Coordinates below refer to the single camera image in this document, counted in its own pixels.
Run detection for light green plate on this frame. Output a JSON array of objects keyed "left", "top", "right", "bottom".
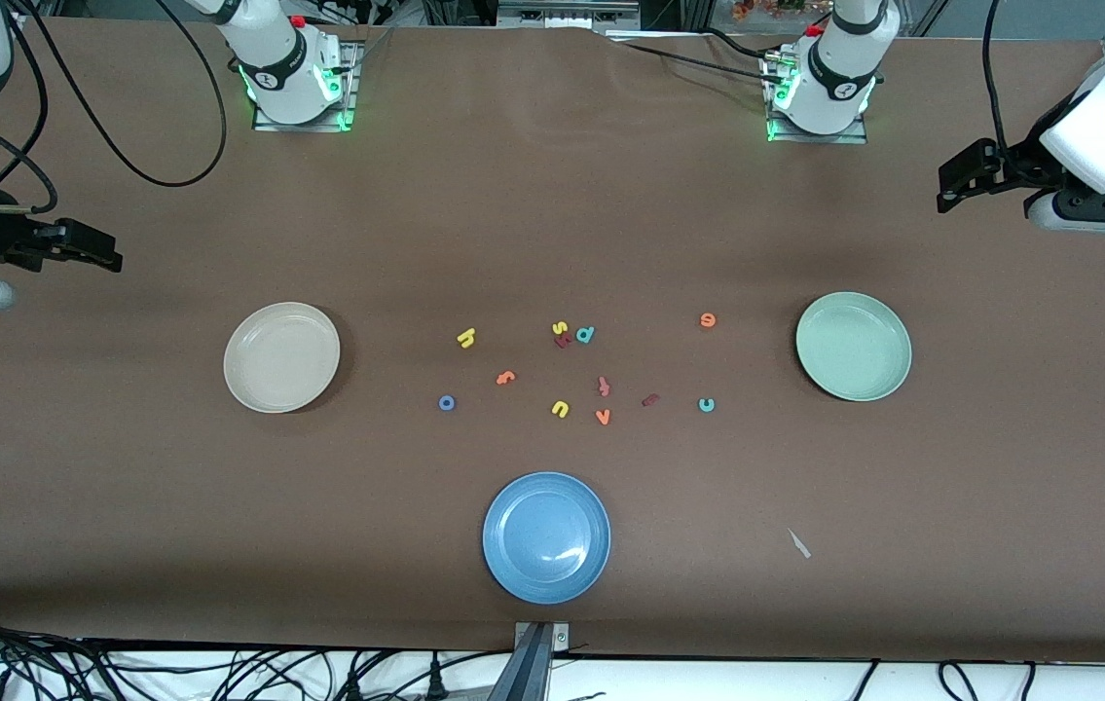
[{"left": 795, "top": 291, "right": 913, "bottom": 402}]

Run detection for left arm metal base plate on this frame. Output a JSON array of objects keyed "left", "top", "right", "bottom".
[{"left": 766, "top": 54, "right": 868, "bottom": 145}]

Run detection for blue plate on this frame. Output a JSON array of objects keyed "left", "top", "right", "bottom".
[{"left": 482, "top": 471, "right": 611, "bottom": 605}]

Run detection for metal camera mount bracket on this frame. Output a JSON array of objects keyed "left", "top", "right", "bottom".
[{"left": 499, "top": 620, "right": 571, "bottom": 701}]

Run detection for grey metal device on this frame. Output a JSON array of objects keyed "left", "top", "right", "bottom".
[{"left": 497, "top": 0, "right": 642, "bottom": 30}]

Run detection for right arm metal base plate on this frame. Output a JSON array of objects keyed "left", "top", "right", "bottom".
[{"left": 252, "top": 41, "right": 364, "bottom": 133}]

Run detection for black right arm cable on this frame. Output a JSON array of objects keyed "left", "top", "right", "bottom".
[{"left": 0, "top": 0, "right": 228, "bottom": 215}]

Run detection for orange artificial flowers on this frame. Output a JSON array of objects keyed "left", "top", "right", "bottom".
[{"left": 730, "top": 0, "right": 806, "bottom": 22}]

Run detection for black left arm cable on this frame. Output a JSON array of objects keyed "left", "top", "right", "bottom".
[{"left": 982, "top": 0, "right": 1013, "bottom": 152}]

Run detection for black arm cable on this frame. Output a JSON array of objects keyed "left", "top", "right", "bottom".
[
  {"left": 982, "top": 0, "right": 1013, "bottom": 152},
  {"left": 0, "top": 0, "right": 228, "bottom": 215}
]

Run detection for black cable on table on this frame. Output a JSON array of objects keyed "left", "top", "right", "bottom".
[{"left": 608, "top": 37, "right": 787, "bottom": 84}]

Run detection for beige brown plate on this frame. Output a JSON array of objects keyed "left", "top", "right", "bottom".
[{"left": 223, "top": 302, "right": 342, "bottom": 415}]

